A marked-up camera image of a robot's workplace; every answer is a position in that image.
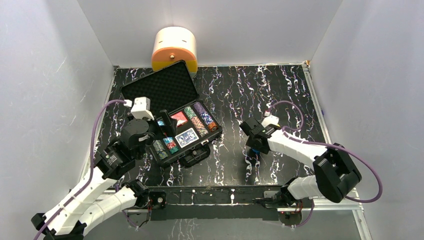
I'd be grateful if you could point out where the blue round button chip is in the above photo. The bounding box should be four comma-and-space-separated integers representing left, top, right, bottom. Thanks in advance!
249, 148, 261, 156

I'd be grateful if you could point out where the blue poker card deck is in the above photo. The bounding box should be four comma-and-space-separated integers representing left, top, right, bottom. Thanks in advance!
175, 128, 200, 148

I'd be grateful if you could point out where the black poker set case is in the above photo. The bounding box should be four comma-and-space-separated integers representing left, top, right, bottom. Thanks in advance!
120, 60, 223, 168

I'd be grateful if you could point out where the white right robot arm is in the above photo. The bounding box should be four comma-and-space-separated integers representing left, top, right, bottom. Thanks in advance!
240, 115, 362, 207

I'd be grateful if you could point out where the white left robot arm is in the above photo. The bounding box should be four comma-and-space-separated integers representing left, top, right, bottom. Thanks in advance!
31, 110, 166, 240

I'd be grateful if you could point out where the red poker card deck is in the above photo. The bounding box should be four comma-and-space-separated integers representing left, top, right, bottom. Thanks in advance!
171, 111, 188, 127

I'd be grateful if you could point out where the green chip stack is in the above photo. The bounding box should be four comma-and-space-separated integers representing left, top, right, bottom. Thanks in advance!
184, 106, 197, 120

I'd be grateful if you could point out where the orange blue chip stack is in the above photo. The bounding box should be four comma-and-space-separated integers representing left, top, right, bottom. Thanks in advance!
190, 116, 209, 137

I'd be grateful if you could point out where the purple chip stack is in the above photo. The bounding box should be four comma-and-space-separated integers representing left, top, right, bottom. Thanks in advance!
193, 102, 209, 117

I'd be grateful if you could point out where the dark blue chip stack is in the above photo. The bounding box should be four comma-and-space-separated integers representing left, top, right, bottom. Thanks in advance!
200, 111, 218, 132

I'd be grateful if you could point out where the white and orange cylinder box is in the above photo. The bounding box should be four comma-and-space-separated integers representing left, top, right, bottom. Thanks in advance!
151, 26, 198, 77

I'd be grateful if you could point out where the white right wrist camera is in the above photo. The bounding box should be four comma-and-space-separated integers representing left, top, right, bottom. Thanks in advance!
261, 111, 282, 130

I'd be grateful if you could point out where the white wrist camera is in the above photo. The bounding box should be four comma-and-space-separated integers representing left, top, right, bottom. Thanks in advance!
261, 111, 282, 130
124, 96, 154, 120

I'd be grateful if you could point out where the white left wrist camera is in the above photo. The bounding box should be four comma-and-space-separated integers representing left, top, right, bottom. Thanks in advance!
124, 96, 154, 120

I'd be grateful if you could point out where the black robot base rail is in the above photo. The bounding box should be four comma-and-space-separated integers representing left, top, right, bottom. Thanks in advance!
119, 185, 316, 223

